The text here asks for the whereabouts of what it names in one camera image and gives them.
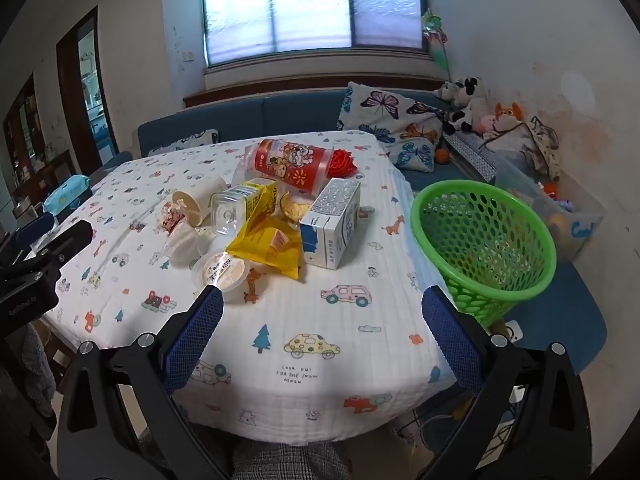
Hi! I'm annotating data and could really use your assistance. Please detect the clear plastic film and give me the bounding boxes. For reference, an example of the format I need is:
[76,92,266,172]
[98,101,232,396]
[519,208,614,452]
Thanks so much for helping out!
[232,144,262,186]

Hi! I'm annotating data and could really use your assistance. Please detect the large butterfly pillow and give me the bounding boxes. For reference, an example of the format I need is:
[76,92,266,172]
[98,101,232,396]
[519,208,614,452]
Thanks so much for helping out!
[337,81,453,173]

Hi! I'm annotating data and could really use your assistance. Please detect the red printed noodle tub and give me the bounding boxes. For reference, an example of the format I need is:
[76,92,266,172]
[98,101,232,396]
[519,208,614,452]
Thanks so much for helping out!
[252,138,335,196]

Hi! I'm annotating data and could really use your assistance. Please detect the small butterfly pillow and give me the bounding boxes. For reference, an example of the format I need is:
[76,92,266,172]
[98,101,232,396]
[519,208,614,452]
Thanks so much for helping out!
[147,129,219,157]

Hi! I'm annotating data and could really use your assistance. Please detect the blue patterned mat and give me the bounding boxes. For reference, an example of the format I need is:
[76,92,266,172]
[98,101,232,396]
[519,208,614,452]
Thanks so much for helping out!
[445,132,501,181]

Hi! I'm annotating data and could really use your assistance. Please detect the printed blanket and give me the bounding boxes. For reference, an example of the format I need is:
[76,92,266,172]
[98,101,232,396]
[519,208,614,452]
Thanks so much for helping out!
[42,130,458,446]

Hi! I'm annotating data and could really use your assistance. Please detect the grey plush toy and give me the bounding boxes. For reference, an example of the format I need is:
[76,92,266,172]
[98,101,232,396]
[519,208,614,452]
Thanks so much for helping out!
[434,80,466,107]

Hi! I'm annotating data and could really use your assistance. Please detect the black white cow plush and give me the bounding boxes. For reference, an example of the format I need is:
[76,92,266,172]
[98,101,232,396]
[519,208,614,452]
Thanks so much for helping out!
[446,76,492,136]

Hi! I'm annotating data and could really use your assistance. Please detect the colourful pinwheel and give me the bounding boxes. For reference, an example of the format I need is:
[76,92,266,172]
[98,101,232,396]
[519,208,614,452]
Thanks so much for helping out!
[421,8,453,81]

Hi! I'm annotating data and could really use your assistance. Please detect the wooden display cabinet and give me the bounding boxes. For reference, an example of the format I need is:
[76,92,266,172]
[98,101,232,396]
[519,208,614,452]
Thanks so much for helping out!
[2,72,71,221]

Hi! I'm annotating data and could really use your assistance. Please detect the blue wet wipes pack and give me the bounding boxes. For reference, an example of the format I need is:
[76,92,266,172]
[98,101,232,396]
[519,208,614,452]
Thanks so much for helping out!
[42,174,93,216]

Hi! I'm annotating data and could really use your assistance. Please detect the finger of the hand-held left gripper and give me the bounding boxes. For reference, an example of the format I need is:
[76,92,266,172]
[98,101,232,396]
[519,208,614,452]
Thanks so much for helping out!
[30,219,96,273]

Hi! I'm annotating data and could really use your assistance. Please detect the blue sofa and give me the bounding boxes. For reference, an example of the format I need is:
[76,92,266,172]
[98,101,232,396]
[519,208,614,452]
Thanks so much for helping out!
[87,87,608,376]

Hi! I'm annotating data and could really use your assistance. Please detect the person's left forearm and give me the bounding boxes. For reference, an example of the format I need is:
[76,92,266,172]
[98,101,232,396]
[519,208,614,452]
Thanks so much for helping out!
[15,322,57,418]

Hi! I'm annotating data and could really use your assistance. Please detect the window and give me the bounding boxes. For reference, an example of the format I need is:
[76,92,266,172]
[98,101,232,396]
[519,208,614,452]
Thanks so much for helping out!
[200,0,428,68]

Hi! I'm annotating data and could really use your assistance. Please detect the beige cloth bag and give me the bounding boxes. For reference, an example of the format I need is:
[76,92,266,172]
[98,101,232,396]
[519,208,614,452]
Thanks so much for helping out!
[482,116,561,181]

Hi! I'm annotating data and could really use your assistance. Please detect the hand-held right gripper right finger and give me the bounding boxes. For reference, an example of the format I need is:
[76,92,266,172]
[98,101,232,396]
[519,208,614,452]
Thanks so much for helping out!
[421,285,593,480]

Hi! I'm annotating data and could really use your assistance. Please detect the white plastic cup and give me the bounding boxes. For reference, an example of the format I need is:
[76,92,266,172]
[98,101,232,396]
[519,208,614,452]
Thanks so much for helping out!
[162,222,211,268]

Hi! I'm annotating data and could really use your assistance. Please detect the yellow snack packet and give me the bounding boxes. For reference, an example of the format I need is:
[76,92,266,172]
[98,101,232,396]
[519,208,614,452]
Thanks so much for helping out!
[226,182,304,281]

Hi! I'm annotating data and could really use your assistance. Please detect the wooden framed glass door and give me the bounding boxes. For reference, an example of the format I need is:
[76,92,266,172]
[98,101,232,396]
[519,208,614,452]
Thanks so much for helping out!
[56,6,118,176]

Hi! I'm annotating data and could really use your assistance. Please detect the paper wrapper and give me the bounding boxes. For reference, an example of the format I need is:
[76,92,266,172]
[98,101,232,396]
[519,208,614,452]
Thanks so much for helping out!
[155,201,188,233]

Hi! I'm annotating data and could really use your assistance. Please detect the beige paper cup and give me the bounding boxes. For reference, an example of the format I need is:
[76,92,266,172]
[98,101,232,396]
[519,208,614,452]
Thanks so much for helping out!
[172,175,228,226]

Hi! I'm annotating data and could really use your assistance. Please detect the person's plaid trousers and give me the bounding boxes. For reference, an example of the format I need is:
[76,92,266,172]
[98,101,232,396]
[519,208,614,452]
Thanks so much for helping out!
[232,437,351,480]

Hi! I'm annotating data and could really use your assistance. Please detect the blue white milk carton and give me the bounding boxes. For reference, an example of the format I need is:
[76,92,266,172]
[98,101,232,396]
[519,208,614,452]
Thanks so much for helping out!
[299,178,362,271]

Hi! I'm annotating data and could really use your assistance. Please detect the red wrapper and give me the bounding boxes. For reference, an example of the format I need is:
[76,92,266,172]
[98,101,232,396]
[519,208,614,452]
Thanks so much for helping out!
[327,147,360,180]

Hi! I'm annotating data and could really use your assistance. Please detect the clear storage box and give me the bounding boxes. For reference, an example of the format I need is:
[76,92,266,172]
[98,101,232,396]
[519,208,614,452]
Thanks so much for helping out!
[495,160,606,261]

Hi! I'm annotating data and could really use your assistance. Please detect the brown biscuit piece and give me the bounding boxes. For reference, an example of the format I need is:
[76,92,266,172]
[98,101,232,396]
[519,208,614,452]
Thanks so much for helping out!
[278,191,313,224]

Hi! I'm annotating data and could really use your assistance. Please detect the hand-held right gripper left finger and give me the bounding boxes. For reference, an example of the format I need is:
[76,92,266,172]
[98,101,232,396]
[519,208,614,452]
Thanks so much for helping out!
[56,285,236,480]

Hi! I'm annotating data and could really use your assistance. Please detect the green plastic basket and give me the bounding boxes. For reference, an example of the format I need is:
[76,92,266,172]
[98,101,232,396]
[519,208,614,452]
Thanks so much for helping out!
[411,180,557,330]

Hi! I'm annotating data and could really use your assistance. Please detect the clear bottle yellow label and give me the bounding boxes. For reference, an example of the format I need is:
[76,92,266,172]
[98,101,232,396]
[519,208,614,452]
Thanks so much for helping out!
[210,178,276,236]

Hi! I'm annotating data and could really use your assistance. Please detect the orange fox plush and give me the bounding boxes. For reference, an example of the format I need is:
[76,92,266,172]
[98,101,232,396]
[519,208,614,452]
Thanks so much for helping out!
[492,102,526,133]

